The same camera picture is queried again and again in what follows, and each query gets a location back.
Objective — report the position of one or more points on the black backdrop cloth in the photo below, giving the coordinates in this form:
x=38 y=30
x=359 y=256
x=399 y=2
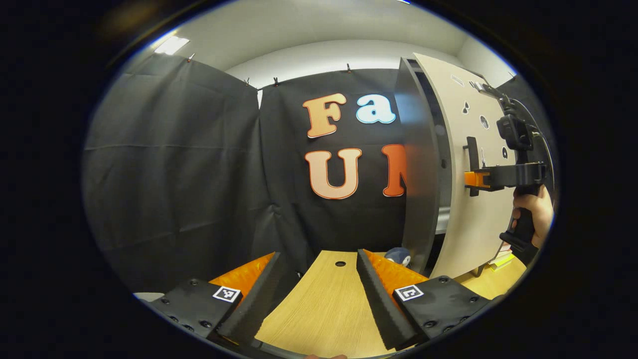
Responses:
x=174 y=174

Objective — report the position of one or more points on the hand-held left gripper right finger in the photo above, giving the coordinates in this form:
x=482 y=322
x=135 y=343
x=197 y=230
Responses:
x=381 y=309

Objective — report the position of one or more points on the brown cover book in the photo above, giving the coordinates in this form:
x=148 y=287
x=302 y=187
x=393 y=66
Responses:
x=506 y=249

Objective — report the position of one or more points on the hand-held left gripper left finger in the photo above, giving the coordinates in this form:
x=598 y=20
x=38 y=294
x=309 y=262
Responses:
x=249 y=309

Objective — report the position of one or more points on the beige cabinet door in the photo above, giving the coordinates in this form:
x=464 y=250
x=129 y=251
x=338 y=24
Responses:
x=473 y=239

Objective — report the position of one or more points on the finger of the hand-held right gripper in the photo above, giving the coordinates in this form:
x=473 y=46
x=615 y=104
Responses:
x=501 y=177

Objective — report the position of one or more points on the yellow book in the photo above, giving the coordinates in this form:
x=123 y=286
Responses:
x=502 y=262

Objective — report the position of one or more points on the penguin plush toy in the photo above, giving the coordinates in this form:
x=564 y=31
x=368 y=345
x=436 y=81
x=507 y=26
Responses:
x=398 y=257

